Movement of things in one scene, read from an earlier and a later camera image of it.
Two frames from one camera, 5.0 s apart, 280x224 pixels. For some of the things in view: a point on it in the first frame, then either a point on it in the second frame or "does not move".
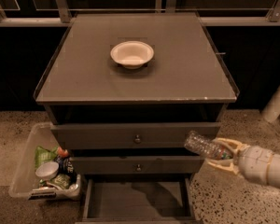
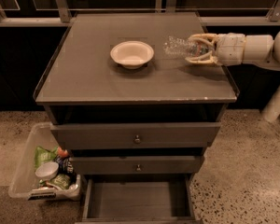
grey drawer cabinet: (122, 94) does not move
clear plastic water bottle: (217, 148) to (185, 47)
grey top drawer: (128, 135) does not move
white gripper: (254, 162) to (230, 49)
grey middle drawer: (137, 164) does not move
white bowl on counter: (132, 54) does not move
